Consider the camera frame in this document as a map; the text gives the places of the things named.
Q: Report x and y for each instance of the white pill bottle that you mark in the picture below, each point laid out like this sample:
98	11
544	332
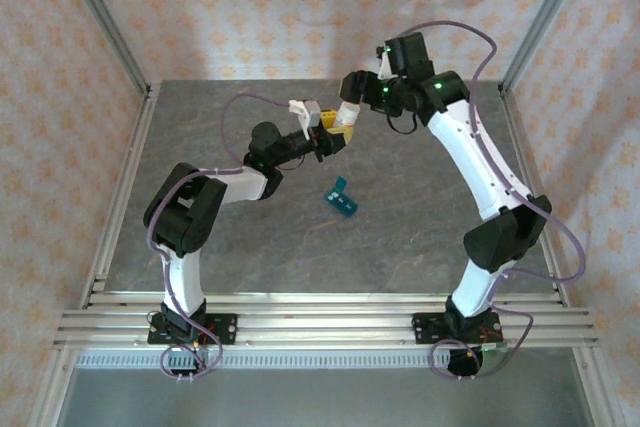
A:
347	114

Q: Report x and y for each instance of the teal pill organizer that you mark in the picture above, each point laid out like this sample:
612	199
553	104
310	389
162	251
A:
342	202

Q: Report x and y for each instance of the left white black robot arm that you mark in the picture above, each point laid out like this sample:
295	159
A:
185	212

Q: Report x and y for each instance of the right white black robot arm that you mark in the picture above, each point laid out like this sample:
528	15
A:
460	147

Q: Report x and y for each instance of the orange patterned cloth backdrop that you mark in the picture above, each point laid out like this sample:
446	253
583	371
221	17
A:
320	7

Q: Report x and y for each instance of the aluminium mounting rails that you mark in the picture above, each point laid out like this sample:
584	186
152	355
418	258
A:
320	327

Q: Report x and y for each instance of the grey metal sheet panel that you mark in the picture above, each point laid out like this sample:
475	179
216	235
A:
320	397

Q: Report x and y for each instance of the small green circuit board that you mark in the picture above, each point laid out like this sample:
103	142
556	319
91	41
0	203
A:
495	348

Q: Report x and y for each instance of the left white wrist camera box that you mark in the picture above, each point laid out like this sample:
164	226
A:
300	109

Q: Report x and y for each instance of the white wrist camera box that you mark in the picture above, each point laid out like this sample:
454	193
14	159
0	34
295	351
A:
300	109
385	67

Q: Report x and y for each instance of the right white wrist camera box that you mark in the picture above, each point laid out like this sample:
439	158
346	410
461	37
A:
385	67

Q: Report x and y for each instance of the aluminium side rail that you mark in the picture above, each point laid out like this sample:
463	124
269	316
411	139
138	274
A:
136	147
511	117

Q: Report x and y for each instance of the aluminium frame post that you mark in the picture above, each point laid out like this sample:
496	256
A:
106	22
544	22

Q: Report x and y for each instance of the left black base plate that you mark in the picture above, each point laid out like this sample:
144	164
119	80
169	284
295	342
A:
222	319

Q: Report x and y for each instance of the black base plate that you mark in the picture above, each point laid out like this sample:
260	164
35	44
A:
222	319
425	327

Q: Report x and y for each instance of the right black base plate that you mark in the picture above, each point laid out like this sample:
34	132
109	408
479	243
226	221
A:
425	327

